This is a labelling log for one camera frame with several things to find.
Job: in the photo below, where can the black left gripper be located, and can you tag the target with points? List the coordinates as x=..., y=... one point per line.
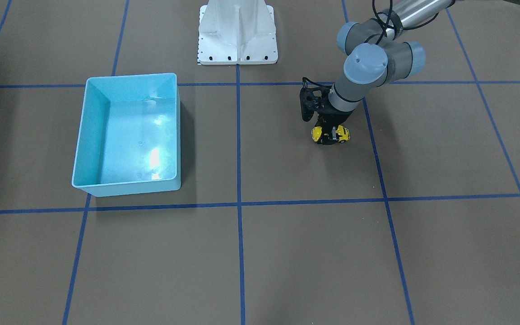
x=332, y=118

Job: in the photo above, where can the yellow beetle toy car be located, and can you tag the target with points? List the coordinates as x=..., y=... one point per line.
x=342, y=131

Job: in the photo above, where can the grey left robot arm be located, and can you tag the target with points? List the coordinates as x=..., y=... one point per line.
x=374, y=57

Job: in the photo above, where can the light blue plastic bin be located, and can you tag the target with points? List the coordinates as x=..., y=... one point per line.
x=129, y=139

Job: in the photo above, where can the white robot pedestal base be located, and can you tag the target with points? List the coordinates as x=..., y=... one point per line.
x=237, y=32

